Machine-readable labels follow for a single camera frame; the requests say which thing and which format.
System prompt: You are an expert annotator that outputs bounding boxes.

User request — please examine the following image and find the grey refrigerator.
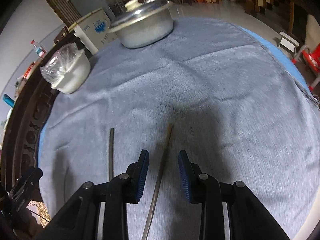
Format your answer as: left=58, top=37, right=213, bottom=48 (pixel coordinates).
left=66, top=0, right=116, bottom=20

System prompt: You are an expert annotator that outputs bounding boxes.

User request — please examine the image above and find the small white step stool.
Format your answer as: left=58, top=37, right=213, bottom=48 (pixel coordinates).
left=279, top=31, right=299, bottom=54

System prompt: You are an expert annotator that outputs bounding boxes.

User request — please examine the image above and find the clear plastic drink bottle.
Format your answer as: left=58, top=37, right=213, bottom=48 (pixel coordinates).
left=30, top=40, right=47, bottom=59

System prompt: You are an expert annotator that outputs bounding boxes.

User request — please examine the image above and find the red plastic child chair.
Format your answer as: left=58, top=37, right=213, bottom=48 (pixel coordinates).
left=291, top=44, right=320, bottom=92

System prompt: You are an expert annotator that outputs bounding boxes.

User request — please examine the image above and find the grey table cloth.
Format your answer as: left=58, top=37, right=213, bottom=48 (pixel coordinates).
left=39, top=18, right=319, bottom=239

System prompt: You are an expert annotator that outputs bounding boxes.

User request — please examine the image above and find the white chest freezer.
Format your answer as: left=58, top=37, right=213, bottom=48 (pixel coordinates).
left=68, top=8, right=117, bottom=55

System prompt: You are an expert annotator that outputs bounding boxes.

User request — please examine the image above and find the aluminium pot with lid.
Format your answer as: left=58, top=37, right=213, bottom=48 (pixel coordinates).
left=107, top=0, right=174, bottom=49

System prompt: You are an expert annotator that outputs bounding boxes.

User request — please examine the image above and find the white bowl with plastic bag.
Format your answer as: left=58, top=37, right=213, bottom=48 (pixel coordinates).
left=40, top=43, right=91, bottom=94

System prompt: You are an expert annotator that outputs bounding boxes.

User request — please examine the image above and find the dark carved wooden sideboard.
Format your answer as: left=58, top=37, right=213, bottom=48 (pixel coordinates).
left=1, top=31, right=84, bottom=191

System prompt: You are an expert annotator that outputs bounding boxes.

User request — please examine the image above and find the teal thermos bottle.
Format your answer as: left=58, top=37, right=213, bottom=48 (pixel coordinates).
left=2, top=94, right=15, bottom=108

